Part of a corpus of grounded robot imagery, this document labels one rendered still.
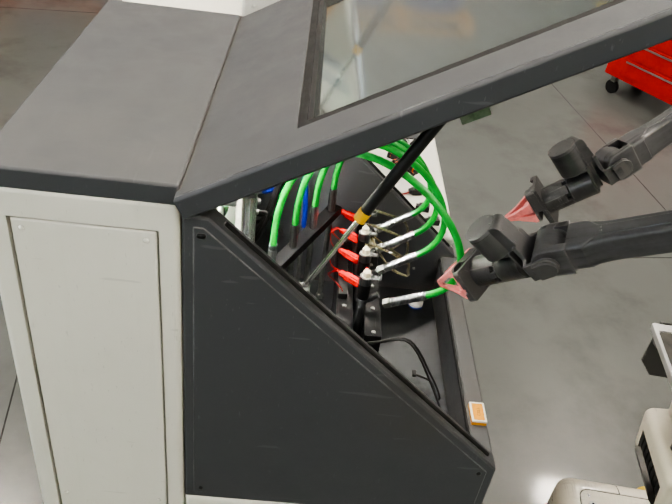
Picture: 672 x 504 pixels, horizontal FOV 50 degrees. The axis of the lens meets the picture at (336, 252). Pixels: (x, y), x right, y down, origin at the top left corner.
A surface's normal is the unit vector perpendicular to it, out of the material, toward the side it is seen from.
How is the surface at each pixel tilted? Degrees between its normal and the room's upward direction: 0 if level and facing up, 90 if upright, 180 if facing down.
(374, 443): 90
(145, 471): 90
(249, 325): 90
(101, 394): 90
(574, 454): 0
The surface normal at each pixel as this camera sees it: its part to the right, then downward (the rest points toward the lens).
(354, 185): -0.01, 0.60
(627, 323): 0.11, -0.80
